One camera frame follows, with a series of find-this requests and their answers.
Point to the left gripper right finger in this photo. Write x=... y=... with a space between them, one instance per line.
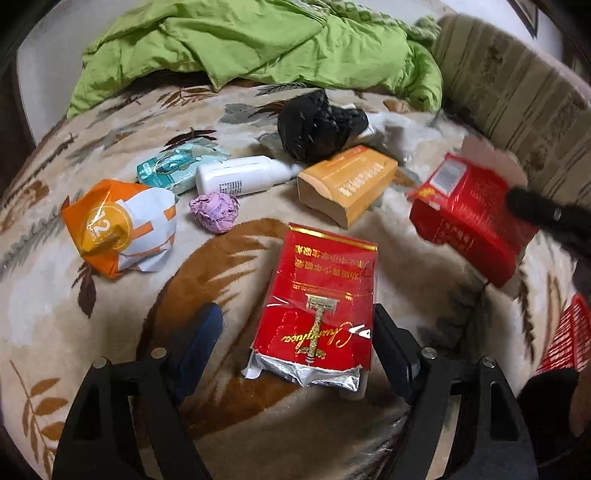
x=491 y=439

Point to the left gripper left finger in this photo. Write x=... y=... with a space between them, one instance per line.
x=98 y=439

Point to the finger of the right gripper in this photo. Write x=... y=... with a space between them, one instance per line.
x=568 y=224

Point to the red cardboard box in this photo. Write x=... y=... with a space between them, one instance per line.
x=463 y=205

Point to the red cigarette carton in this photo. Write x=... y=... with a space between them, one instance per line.
x=316 y=326

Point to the orange white snack bag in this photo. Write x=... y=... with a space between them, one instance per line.
x=118 y=226

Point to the purple paper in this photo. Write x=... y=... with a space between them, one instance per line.
x=216 y=212

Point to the striped upholstered headboard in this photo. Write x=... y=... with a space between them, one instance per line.
x=521 y=99

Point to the white sock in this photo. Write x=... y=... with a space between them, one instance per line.
x=395 y=135

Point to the leaf patterned bed blanket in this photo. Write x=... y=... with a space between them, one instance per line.
x=57 y=316

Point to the orange cardboard box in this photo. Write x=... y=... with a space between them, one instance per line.
x=344 y=187

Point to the black plastic bag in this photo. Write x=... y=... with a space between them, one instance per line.
x=312 y=130

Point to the teal wet wipes pack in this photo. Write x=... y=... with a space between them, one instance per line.
x=174 y=168

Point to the white plastic bottle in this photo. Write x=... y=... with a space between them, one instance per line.
x=244 y=176

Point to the green duvet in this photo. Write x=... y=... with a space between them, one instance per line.
x=329 y=44

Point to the framed wall picture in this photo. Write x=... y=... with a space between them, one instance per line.
x=528 y=13

